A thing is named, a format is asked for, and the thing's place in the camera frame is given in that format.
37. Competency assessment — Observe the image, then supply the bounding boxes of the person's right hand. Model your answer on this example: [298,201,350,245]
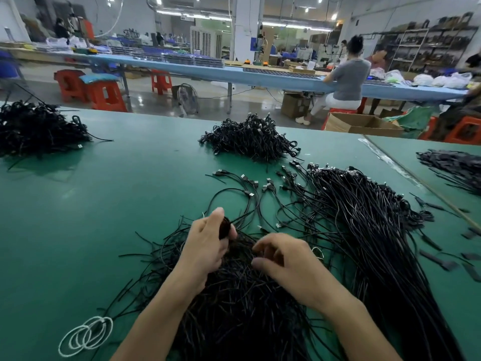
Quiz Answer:
[251,233,343,313]

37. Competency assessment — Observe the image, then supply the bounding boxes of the person's right forearm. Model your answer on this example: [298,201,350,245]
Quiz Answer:
[319,285,403,361]

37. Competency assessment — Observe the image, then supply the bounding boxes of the pile of white bags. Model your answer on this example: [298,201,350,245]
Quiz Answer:
[412,71,474,90]

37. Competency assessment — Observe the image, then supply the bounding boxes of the red plastic stool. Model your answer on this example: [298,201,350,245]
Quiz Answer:
[54,69,87,102]
[150,70,174,96]
[445,116,481,145]

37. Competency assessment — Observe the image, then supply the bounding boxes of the bundle of long black cables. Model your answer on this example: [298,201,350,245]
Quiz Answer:
[278,163,467,361]

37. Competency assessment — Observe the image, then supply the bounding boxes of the white pillar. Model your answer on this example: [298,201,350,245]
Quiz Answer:
[231,0,264,63]

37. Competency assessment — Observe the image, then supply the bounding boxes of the metal storage shelf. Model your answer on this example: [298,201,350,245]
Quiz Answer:
[391,13,481,72]

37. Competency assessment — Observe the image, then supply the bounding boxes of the bunch of white wire rings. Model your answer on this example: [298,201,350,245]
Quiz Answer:
[58,315,115,358]

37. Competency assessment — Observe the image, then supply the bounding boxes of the spread of straight black cables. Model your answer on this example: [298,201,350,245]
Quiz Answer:
[415,148,481,196]

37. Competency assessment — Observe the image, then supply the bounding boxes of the long blue workbench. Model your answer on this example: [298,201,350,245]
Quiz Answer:
[75,52,470,104]

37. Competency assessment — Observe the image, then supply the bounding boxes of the person's left forearm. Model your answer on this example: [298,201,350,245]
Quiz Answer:
[110,270,204,361]

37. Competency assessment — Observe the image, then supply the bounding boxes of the pile of black cables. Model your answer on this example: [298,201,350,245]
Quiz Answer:
[90,169,332,361]

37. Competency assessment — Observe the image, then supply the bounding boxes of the red stool with blue seat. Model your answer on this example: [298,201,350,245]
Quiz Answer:
[80,73,127,113]

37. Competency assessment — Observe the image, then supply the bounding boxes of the open cardboard box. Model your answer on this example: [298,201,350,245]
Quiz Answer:
[323,112,404,138]

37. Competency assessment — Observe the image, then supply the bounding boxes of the scattered dark tie pieces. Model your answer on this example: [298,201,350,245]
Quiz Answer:
[409,192,481,283]

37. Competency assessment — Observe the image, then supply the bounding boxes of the blue plastic chair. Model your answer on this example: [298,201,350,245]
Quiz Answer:
[0,50,21,81]

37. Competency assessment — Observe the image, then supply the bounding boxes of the heap of black cables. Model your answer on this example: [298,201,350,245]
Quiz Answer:
[0,100,114,158]
[198,112,302,164]

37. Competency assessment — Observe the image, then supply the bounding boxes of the small cardboard box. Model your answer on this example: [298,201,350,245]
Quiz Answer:
[281,92,313,119]

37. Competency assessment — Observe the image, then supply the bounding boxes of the person's left hand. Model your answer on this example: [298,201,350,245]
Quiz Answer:
[174,207,238,286]

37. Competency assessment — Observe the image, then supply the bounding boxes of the green bag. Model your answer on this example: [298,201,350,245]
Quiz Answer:
[387,105,440,140]

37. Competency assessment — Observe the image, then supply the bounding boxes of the single black cable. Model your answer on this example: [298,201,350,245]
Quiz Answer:
[218,216,232,241]

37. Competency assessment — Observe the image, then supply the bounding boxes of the grey floor fan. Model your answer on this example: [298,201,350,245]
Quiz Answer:
[174,82,200,117]

